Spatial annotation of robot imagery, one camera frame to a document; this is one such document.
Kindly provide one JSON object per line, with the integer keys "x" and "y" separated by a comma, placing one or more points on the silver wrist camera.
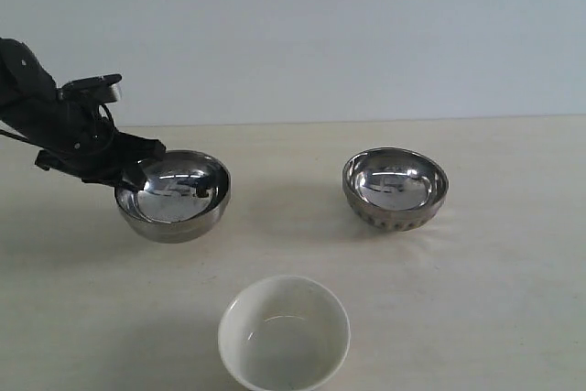
{"x": 103, "y": 88}

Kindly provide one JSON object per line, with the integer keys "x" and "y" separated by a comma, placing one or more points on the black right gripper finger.
{"x": 130, "y": 178}

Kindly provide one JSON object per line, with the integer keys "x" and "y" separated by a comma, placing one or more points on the white ceramic bowl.
{"x": 284, "y": 333}

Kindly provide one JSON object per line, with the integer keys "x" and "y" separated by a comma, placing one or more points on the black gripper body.
{"x": 75, "y": 137}

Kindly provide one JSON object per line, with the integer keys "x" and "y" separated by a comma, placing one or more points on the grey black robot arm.
{"x": 20, "y": 68}

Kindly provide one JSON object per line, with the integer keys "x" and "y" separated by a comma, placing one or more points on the smooth stainless steel bowl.
{"x": 184, "y": 196}

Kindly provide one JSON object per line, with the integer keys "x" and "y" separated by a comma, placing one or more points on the ribbed stainless steel bowl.
{"x": 394, "y": 189}

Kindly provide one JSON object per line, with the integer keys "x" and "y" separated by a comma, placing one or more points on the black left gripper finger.
{"x": 130, "y": 149}

